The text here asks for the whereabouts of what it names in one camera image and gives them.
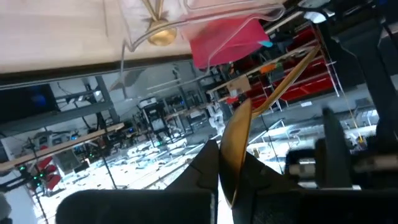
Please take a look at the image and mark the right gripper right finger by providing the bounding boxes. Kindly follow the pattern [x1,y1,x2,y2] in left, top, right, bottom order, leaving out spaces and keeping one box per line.
[231,151,398,224]

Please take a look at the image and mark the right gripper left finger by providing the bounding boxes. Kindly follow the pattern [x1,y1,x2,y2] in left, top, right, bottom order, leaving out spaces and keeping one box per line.
[55,139,220,224]

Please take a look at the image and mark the wooden spoons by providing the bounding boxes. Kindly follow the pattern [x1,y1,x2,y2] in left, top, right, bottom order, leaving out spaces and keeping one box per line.
[146,0,178,47]

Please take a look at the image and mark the red storage shelf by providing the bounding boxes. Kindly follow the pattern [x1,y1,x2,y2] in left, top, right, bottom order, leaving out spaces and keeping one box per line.
[253,26,340,110]

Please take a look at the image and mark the red plastic bin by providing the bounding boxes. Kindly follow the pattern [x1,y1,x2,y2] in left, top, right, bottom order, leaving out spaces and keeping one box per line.
[180,17,271,70]

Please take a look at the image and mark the clear plastic bin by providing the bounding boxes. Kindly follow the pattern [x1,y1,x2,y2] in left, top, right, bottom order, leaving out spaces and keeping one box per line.
[104,0,286,100]

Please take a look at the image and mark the black computer case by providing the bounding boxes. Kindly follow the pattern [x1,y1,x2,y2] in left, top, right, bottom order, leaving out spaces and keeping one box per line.
[0,83,60,124]

